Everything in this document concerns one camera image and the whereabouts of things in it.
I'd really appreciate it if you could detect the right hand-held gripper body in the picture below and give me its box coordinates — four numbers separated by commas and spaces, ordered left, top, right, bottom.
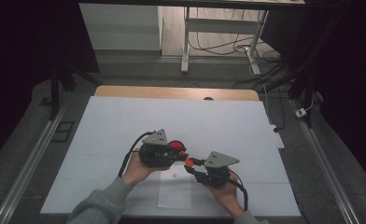
195, 151, 241, 189

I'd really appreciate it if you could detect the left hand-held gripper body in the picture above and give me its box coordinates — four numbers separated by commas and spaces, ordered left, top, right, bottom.
139, 128, 176, 169

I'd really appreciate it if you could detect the round red ink pad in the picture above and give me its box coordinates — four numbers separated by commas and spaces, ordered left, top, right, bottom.
167, 140, 186, 152

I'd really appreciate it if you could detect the person's right hand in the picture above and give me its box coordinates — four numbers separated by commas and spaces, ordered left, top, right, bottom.
204, 172, 245, 218

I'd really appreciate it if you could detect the person's left hand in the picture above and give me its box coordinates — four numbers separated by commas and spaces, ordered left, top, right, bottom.
120, 150, 170, 189

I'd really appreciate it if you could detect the small white paper sheet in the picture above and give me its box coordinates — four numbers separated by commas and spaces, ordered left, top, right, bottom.
157, 163, 192, 210

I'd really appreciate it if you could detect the white power strip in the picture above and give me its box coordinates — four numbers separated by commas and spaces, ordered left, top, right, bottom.
269, 124, 286, 149

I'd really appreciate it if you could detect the black floor socket plate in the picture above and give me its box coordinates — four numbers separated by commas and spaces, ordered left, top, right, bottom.
51, 120, 76, 144

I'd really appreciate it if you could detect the black stand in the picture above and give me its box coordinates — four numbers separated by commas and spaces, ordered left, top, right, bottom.
49, 62, 105, 120
264, 62, 316, 129

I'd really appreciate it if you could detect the white cabinet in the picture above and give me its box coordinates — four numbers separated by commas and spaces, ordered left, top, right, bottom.
78, 3, 163, 51

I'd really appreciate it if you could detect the black curtain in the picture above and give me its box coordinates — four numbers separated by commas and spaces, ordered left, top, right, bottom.
0, 0, 100, 169
260, 0, 366, 194

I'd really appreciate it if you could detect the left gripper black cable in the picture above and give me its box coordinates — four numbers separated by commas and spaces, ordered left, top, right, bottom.
118, 130, 157, 178

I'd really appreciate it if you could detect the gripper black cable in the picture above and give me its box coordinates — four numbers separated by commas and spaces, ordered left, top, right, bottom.
227, 169, 249, 212
118, 130, 157, 178

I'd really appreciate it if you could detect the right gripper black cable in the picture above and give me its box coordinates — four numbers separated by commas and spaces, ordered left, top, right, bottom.
227, 169, 249, 212

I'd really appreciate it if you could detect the black floor cable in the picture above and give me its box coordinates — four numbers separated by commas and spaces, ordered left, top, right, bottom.
232, 62, 297, 90
189, 7, 266, 57

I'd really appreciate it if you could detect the aluminium rail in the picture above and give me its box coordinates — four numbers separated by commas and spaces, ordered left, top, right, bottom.
291, 99, 361, 224
0, 106, 65, 224

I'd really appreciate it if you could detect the white frame desk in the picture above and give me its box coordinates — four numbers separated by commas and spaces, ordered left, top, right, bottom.
77, 0, 306, 76

